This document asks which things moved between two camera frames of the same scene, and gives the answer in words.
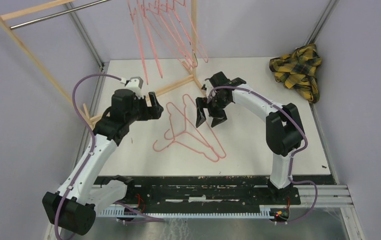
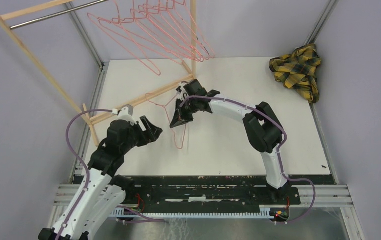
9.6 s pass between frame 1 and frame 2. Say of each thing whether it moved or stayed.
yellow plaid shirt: stayed
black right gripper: moved
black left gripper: moved
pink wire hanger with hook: moved
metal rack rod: stayed
